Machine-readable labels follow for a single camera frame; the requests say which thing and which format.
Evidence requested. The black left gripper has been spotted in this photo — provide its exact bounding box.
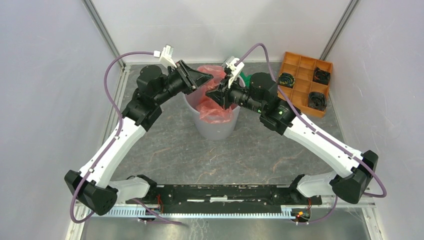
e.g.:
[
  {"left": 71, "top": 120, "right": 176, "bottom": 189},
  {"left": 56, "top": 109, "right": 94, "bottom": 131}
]
[{"left": 154, "top": 60, "right": 214, "bottom": 106}]

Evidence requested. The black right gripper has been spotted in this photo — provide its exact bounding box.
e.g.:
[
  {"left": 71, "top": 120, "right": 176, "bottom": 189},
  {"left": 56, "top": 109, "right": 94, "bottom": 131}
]
[{"left": 205, "top": 73, "right": 265, "bottom": 114}]

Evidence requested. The red plastic trash bag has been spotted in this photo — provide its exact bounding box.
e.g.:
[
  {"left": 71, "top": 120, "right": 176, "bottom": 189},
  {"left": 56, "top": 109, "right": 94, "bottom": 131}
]
[{"left": 195, "top": 65, "right": 234, "bottom": 124}]

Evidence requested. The grey plastic trash bin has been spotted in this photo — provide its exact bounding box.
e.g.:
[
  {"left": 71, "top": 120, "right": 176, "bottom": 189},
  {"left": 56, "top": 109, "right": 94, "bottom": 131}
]
[{"left": 182, "top": 74, "right": 241, "bottom": 140}]

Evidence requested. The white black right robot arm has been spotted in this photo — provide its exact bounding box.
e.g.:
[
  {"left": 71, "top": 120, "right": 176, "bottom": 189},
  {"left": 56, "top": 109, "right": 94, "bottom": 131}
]
[{"left": 205, "top": 72, "right": 378, "bottom": 204}]

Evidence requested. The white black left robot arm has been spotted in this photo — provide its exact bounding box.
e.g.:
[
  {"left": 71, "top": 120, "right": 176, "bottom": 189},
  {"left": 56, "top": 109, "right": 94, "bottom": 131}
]
[{"left": 64, "top": 60, "right": 214, "bottom": 216}]

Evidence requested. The green cloth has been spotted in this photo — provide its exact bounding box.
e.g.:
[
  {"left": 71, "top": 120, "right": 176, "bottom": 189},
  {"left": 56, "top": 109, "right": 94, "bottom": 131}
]
[{"left": 239, "top": 72, "right": 246, "bottom": 80}]

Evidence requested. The orange compartment tray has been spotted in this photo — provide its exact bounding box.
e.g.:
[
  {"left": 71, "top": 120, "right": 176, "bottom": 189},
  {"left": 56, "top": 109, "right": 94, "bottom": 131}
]
[{"left": 275, "top": 51, "right": 334, "bottom": 118}]

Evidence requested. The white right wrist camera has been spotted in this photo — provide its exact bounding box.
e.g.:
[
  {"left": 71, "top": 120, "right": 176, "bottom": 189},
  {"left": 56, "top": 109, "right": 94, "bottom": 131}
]
[{"left": 221, "top": 56, "right": 245, "bottom": 88}]

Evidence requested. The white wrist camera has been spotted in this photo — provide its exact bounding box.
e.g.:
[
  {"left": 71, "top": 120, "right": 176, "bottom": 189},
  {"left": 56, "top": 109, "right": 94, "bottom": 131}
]
[
  {"left": 153, "top": 44, "right": 177, "bottom": 69},
  {"left": 221, "top": 56, "right": 245, "bottom": 88}
]

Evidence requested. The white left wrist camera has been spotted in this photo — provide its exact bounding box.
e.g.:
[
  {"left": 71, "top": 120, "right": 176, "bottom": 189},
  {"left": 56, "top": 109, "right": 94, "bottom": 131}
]
[{"left": 153, "top": 44, "right": 177, "bottom": 69}]

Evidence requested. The black yellow cable coil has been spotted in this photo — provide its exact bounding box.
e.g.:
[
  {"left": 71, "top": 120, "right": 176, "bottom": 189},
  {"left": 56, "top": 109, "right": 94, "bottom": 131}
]
[{"left": 277, "top": 72, "right": 296, "bottom": 89}]

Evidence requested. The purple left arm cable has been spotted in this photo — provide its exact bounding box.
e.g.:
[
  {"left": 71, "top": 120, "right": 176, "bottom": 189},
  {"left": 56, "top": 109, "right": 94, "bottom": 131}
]
[{"left": 68, "top": 51, "right": 185, "bottom": 227}]

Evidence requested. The black red cable coil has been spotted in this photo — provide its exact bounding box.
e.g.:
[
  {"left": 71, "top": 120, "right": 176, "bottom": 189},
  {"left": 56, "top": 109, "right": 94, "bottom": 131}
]
[{"left": 312, "top": 66, "right": 331, "bottom": 86}]

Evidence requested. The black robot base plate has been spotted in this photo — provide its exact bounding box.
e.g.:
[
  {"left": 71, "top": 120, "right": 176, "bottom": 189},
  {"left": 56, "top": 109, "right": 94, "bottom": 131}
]
[{"left": 140, "top": 184, "right": 323, "bottom": 214}]

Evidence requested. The aluminium corner post left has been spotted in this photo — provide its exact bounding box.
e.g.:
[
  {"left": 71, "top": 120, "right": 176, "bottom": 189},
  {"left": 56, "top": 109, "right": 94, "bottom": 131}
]
[{"left": 82, "top": 0, "right": 121, "bottom": 58}]

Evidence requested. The aluminium corner post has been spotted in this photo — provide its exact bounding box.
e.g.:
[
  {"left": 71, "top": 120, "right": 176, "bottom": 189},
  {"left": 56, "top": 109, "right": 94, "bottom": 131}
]
[
  {"left": 319, "top": 0, "right": 360, "bottom": 61},
  {"left": 82, "top": 0, "right": 121, "bottom": 58}
]

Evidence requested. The white slotted cable duct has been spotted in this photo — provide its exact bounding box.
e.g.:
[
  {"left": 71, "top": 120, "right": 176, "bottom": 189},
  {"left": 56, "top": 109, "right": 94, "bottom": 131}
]
[{"left": 92, "top": 205, "right": 294, "bottom": 219}]

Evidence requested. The aluminium corner post right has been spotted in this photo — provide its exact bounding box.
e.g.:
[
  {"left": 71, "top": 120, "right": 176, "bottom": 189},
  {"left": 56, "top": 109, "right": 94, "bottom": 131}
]
[{"left": 319, "top": 0, "right": 360, "bottom": 61}]

